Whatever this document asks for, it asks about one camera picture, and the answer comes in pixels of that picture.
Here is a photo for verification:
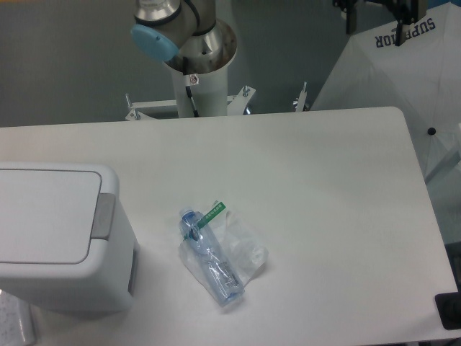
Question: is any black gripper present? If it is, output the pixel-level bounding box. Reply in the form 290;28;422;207
331;0;428;46

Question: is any white push-lid trash can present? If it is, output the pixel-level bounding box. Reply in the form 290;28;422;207
1;161;140;314

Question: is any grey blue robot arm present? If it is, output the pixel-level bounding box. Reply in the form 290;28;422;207
130;1;428;75

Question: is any white superior umbrella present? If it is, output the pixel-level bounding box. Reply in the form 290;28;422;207
312;2;460;233

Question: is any clear crumpled plastic bag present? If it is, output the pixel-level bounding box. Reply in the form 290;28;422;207
179;201;269;306

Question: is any black device at table edge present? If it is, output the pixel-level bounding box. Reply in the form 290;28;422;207
434;292;460;330

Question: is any clear plastic water bottle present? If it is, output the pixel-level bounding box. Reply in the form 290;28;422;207
179;202;244;307

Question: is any white perforated sheet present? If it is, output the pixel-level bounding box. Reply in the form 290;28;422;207
1;290;37;345

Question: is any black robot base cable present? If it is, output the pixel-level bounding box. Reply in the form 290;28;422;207
182;56;200;118

